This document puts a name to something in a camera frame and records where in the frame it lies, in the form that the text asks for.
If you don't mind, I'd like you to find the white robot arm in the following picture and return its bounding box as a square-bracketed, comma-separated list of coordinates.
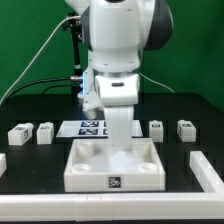
[65, 0, 173, 146]

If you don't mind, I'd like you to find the white L-shaped obstacle fence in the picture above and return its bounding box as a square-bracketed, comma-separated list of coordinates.
[0, 151, 224, 222]

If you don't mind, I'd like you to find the white camera cable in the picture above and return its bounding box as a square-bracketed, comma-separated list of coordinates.
[0, 14, 82, 103]

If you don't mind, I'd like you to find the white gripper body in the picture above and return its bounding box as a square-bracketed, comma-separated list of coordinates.
[95, 74, 139, 146]

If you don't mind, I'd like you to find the black camera on stand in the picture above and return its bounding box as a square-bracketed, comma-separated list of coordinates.
[62, 13, 83, 103]

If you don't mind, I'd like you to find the white marker base plate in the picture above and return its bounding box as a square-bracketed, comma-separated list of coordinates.
[56, 120, 143, 138]

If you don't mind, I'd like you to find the black cable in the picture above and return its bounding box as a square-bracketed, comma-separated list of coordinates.
[0, 76, 81, 101]

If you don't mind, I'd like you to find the white square table top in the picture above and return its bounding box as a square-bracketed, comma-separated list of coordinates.
[64, 138, 166, 192]

